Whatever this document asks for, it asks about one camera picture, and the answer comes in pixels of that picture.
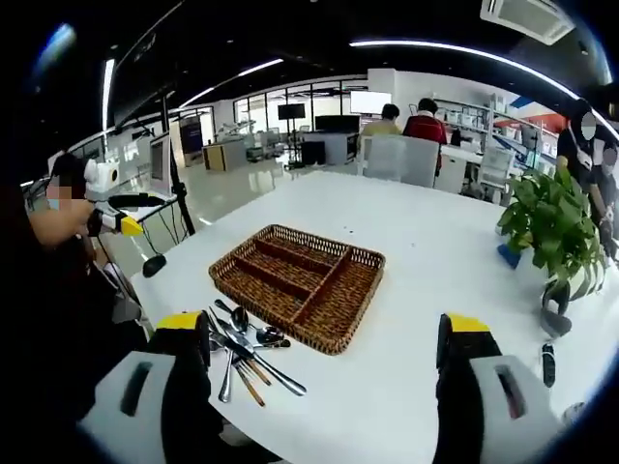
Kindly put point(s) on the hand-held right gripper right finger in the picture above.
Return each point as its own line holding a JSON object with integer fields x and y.
{"x": 464, "y": 377}

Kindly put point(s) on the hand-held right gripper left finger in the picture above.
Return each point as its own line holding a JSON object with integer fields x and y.
{"x": 184, "y": 367}

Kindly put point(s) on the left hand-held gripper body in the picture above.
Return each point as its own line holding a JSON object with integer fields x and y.
{"x": 101, "y": 175}

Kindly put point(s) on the silver table knife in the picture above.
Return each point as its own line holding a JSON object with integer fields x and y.
{"x": 290, "y": 385}
{"x": 280, "y": 344}

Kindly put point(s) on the brown wicker utensil storage tray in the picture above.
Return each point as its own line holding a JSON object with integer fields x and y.
{"x": 338, "y": 299}

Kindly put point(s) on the white storage shelves with boxes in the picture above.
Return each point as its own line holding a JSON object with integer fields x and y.
{"x": 464, "y": 116}

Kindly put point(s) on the white laptop computer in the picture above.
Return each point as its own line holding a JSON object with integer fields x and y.
{"x": 159, "y": 164}

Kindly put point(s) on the black tripod stand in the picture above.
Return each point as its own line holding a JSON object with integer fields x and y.
{"x": 181, "y": 198}

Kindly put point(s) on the black computer mouse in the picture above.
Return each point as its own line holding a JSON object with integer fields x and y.
{"x": 155, "y": 265}

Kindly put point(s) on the dark blue standing banner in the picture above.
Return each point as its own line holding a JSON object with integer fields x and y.
{"x": 191, "y": 137}

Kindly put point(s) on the small black and white device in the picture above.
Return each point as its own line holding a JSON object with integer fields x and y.
{"x": 549, "y": 367}

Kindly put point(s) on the grey cabinet with wooden edge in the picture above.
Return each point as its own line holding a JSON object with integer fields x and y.
{"x": 222, "y": 157}

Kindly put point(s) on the black curved device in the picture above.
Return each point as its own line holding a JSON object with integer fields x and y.
{"x": 556, "y": 326}

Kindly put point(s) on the person's black shirt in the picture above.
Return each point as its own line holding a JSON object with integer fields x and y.
{"x": 58, "y": 314}

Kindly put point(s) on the small blue object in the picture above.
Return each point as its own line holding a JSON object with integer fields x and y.
{"x": 509, "y": 256}

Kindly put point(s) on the black television on stand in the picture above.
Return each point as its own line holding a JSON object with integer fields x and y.
{"x": 291, "y": 112}

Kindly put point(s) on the green potted plant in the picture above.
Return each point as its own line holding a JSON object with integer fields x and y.
{"x": 546, "y": 212}

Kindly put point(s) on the white mesh office chair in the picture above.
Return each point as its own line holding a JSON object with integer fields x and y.
{"x": 495, "y": 169}

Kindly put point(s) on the wide black monitor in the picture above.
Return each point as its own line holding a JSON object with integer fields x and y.
{"x": 337, "y": 124}

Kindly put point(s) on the long curved ceiling light strip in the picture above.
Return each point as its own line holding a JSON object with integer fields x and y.
{"x": 459, "y": 48}

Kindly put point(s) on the white ceiling air conditioner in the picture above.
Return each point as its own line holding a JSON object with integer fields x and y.
{"x": 527, "y": 17}

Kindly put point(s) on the white wall screen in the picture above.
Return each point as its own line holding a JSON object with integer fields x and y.
{"x": 365, "y": 102}

